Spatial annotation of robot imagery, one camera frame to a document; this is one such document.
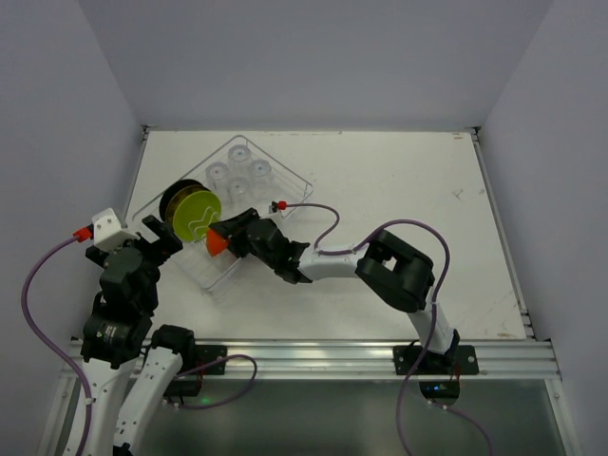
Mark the orange plastic bowl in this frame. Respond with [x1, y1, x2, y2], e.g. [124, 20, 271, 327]
[205, 229, 231, 257]

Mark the clear glass cup front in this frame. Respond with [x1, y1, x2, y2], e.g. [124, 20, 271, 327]
[227, 176, 253, 215]

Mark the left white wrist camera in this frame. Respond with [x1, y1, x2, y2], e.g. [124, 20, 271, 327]
[91, 208, 133, 252]

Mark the clear glass cup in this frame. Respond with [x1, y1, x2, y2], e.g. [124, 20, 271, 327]
[249, 159, 273, 199]
[227, 176, 253, 215]
[228, 144, 252, 176]
[205, 161, 230, 195]

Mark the clear glass cup left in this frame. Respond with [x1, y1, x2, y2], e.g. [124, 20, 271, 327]
[205, 161, 230, 195]

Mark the lime green plate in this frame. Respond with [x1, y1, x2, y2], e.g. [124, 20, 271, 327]
[172, 190, 221, 242]

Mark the black plate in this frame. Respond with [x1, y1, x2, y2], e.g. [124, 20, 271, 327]
[159, 179, 206, 222]

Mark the aluminium mounting rail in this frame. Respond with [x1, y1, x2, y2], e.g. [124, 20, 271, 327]
[56, 337, 566, 381]

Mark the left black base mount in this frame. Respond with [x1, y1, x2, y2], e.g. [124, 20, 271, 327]
[163, 344, 228, 404]

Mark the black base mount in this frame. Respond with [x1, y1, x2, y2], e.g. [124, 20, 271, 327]
[163, 344, 228, 404]
[392, 336, 480, 407]

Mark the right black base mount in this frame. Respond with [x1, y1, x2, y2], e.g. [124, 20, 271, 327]
[392, 336, 480, 407]

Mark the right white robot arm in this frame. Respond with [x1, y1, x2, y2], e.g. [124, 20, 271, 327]
[205, 208, 460, 366]

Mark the clear glass cup back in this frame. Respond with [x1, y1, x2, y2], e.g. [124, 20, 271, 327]
[228, 144, 252, 176]

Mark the yellow patterned plate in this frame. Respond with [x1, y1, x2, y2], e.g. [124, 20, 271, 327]
[163, 181, 210, 215]

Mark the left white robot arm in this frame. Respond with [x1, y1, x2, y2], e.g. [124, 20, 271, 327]
[64, 208, 195, 455]

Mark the clear glass cup right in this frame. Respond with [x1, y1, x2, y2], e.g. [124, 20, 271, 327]
[249, 159, 273, 199]

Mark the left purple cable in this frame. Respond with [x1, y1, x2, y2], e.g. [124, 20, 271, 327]
[21, 227, 96, 456]

